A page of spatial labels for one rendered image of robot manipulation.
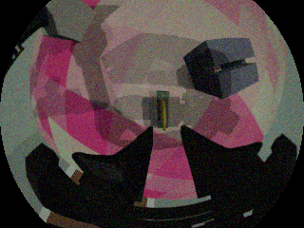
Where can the dark green flat bar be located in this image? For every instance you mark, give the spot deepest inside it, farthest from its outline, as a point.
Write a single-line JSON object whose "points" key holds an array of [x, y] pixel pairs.
{"points": [[165, 93]]}

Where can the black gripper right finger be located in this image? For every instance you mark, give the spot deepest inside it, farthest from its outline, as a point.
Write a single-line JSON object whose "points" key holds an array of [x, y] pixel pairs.
{"points": [[210, 162]]}

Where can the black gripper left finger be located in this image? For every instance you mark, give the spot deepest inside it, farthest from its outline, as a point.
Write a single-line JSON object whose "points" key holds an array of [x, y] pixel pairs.
{"points": [[128, 167]]}

